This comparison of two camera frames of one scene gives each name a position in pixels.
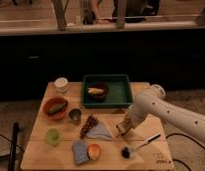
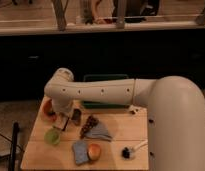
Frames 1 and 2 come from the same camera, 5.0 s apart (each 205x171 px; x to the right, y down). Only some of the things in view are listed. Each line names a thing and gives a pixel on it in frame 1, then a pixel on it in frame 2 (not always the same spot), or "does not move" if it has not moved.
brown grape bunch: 90,123 does not move
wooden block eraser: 126,125 to 64,122
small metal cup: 75,115 does not move
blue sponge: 80,151 does not move
